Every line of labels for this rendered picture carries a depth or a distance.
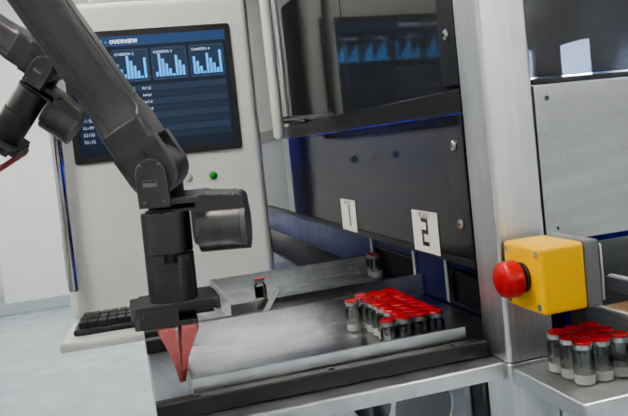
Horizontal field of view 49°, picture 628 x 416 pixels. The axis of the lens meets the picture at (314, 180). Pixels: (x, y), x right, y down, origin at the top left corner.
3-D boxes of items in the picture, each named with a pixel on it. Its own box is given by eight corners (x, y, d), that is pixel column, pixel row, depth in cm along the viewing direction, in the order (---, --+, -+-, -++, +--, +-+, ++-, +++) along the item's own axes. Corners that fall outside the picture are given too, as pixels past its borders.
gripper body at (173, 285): (221, 312, 81) (215, 250, 80) (132, 326, 78) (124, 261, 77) (214, 302, 87) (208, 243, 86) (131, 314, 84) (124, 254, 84)
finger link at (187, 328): (206, 385, 80) (197, 306, 80) (142, 396, 78) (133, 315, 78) (199, 368, 87) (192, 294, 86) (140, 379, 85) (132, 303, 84)
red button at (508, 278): (520, 291, 77) (517, 255, 77) (541, 297, 73) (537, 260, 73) (490, 296, 76) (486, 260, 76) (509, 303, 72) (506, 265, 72)
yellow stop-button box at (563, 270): (562, 293, 80) (556, 232, 80) (604, 306, 73) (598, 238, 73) (505, 304, 78) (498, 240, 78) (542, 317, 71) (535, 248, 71)
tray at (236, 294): (371, 271, 147) (369, 254, 147) (423, 293, 122) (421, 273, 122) (211, 296, 138) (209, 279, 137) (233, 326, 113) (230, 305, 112)
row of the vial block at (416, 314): (381, 318, 107) (378, 289, 107) (434, 348, 90) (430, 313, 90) (368, 321, 106) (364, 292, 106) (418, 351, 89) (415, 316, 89)
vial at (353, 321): (359, 326, 104) (356, 296, 103) (364, 330, 101) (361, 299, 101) (345, 329, 103) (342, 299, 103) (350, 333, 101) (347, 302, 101)
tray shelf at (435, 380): (363, 276, 152) (363, 267, 152) (561, 365, 84) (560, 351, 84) (139, 312, 139) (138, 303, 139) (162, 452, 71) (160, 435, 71)
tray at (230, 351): (387, 311, 112) (385, 290, 111) (467, 353, 87) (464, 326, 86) (174, 351, 102) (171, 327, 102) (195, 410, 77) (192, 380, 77)
